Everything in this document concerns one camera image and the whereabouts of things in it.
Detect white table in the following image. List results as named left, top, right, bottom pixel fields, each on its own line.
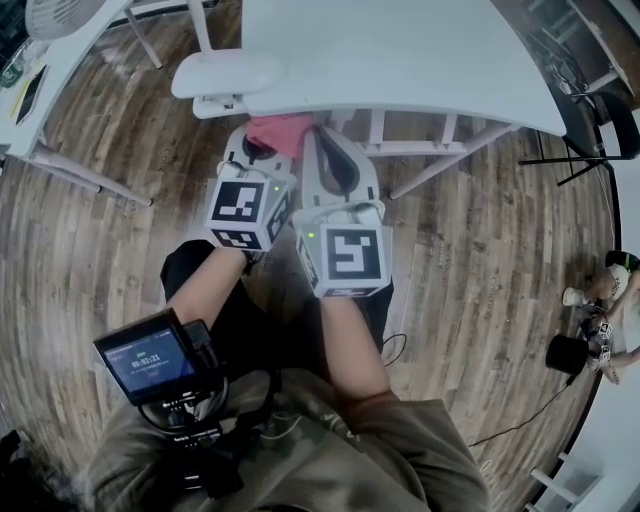
left=238, top=0, right=570, bottom=202
left=0, top=0, right=165, bottom=208

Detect black smartphone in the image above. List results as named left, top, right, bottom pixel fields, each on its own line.
left=13, top=63, right=50, bottom=127

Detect black chest monitor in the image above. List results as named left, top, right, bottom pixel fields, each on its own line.
left=92, top=307, right=200, bottom=407

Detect black chest camera rig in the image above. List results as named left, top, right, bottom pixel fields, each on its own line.
left=136, top=318, right=282, bottom=502

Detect person's left forearm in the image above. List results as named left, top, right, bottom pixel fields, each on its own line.
left=166, top=246, right=247, bottom=332

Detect person's olive shirt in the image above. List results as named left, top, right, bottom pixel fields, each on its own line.
left=88, top=368, right=492, bottom=512

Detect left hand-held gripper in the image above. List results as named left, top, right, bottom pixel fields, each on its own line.
left=202, top=123, right=298, bottom=253

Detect white wooden shelf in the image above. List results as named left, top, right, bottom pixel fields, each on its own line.
left=523, top=451, right=602, bottom=512

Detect small white desk fan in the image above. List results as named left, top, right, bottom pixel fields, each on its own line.
left=23, top=0, right=290, bottom=121

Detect black folding chair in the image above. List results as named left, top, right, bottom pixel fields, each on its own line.
left=517, top=88, right=640, bottom=188

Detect person's right forearm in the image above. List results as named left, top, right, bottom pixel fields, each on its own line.
left=318, top=296, right=402, bottom=417

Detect black bucket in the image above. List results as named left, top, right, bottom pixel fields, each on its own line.
left=543, top=333, right=591, bottom=377

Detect black floor cable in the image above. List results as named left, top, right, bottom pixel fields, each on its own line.
left=466, top=373, right=577, bottom=450

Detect tangle of cables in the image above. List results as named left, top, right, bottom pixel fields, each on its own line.
left=538, top=28, right=587, bottom=97

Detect pink cloth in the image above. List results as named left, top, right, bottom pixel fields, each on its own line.
left=246, top=112, right=315, bottom=160

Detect white standing desk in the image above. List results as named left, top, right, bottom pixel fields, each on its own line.
left=566, top=0, right=640, bottom=97

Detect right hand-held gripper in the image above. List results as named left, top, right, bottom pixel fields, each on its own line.
left=290, top=123, right=396, bottom=301

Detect person's black trousers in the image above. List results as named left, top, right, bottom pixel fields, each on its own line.
left=158, top=238, right=397, bottom=382

